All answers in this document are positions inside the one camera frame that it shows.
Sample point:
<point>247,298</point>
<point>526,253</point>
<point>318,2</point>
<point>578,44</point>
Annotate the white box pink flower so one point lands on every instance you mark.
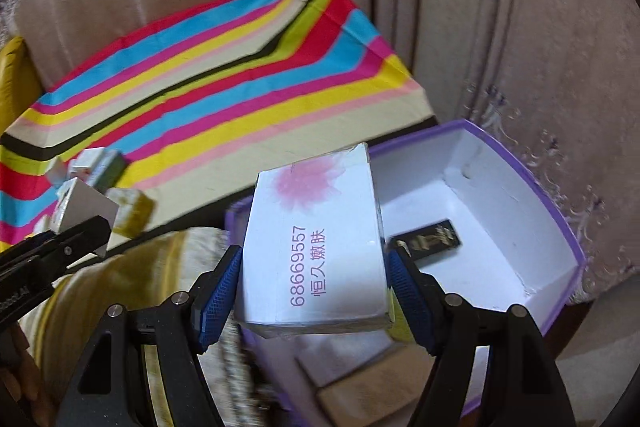
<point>315,257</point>

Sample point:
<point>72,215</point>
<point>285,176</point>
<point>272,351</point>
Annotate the white box black calligraphy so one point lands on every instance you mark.
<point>350,362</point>

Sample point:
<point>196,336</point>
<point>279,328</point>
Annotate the purple cardboard box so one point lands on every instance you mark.
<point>500,227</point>

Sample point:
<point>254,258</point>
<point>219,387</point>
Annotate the colourful striped cloth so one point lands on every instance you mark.
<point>200,82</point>

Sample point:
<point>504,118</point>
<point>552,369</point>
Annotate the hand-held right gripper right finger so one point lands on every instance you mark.
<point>410,292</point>

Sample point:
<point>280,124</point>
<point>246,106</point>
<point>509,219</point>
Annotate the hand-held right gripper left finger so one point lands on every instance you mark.
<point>220,297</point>

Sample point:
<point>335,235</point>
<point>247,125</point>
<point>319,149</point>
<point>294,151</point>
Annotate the black box gold print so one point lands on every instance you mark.
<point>430,237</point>

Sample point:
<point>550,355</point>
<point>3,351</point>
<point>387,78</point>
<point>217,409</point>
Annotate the yellow white striped towel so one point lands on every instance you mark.
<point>90,297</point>

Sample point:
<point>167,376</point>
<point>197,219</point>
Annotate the person's left hand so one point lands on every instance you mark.
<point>20,387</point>

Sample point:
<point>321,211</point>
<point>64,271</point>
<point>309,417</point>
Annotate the yellow sponge white scrub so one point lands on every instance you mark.
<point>132,212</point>

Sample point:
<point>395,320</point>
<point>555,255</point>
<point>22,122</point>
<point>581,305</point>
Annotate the white box orange green label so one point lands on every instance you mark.
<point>100,167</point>

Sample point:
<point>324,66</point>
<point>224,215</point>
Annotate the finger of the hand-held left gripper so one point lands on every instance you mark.
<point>60,247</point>

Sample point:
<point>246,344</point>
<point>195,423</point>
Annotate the beige curtain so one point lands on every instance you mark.
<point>500,7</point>

